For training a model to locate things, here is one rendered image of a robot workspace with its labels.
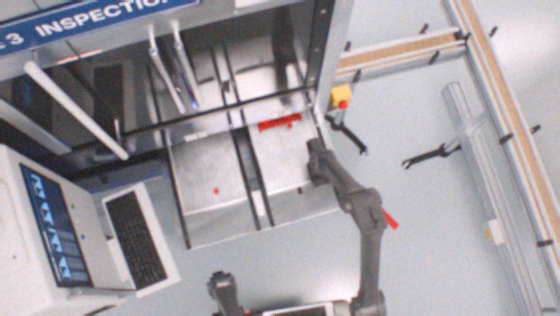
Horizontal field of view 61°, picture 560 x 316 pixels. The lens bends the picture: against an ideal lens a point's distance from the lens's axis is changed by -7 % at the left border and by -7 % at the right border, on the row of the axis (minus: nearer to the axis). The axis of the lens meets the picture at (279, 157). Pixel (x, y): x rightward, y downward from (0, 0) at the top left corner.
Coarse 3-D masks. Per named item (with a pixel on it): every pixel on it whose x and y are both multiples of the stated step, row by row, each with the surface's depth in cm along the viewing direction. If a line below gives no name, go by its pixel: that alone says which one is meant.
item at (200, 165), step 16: (176, 144) 208; (192, 144) 208; (208, 144) 208; (224, 144) 208; (176, 160) 206; (192, 160) 206; (208, 160) 206; (224, 160) 206; (176, 176) 203; (192, 176) 204; (208, 176) 204; (224, 176) 204; (240, 176) 203; (192, 192) 202; (208, 192) 202; (224, 192) 203; (240, 192) 203; (192, 208) 201; (208, 208) 200
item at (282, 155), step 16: (304, 112) 212; (256, 128) 210; (304, 128) 210; (256, 144) 208; (272, 144) 208; (288, 144) 208; (304, 144) 208; (272, 160) 206; (288, 160) 206; (304, 160) 206; (272, 176) 204; (288, 176) 204; (304, 176) 204
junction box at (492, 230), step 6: (486, 222) 236; (492, 222) 234; (486, 228) 237; (492, 228) 233; (498, 228) 233; (486, 234) 239; (492, 234) 232; (498, 234) 232; (486, 240) 240; (492, 240) 234; (498, 240) 231; (504, 240) 232
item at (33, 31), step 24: (96, 0) 98; (120, 0) 100; (144, 0) 103; (168, 0) 105; (192, 0) 108; (0, 24) 95; (24, 24) 98; (48, 24) 100; (72, 24) 103; (96, 24) 106; (120, 24) 108; (0, 48) 103; (24, 48) 106
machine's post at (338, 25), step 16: (336, 0) 126; (352, 0) 128; (336, 16) 134; (336, 32) 143; (336, 48) 153; (320, 64) 165; (336, 64) 165; (320, 80) 175; (320, 96) 190; (320, 112) 208
